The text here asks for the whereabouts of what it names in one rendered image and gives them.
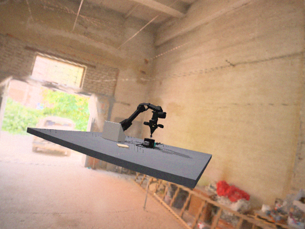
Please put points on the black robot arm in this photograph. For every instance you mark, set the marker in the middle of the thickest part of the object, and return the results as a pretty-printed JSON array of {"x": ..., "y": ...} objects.
[{"x": 157, "y": 112}]

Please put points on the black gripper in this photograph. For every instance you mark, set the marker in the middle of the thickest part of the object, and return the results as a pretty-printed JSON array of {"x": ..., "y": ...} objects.
[{"x": 153, "y": 126}]

